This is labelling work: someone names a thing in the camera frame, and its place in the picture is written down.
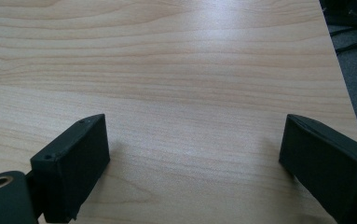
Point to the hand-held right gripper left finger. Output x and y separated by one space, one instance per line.
70 168

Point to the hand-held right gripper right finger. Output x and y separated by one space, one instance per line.
331 165

